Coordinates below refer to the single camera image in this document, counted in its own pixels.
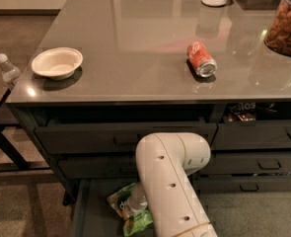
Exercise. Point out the green rice chip bag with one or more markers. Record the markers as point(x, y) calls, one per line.
point(132, 224)

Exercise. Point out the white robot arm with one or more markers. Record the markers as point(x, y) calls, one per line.
point(164, 161)

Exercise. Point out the open bottom left drawer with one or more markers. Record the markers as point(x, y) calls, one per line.
point(93, 216)

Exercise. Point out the middle left drawer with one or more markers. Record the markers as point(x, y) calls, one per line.
point(98, 167)

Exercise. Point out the bottom right drawer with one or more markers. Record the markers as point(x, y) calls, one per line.
point(243, 184)

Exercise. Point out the middle right drawer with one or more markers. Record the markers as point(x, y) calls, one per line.
point(248, 163)

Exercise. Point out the top left drawer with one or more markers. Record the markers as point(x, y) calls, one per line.
point(110, 137)

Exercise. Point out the top right drawer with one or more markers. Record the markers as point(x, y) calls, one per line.
point(260, 134)

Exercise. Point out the dark snack bag in drawer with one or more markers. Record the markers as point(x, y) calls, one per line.
point(241, 111)

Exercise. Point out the black side table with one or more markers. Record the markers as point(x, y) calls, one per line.
point(14, 142)

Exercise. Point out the red soda can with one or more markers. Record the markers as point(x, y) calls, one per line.
point(200, 60)

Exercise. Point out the white paper bowl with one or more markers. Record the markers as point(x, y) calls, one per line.
point(57, 63)

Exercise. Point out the clear plastic water bottle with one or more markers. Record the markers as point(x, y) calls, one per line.
point(10, 73)

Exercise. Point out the glass jar of snacks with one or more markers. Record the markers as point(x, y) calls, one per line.
point(278, 36)

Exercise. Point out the dark drawer cabinet frame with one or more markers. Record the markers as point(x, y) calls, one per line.
point(33, 116)

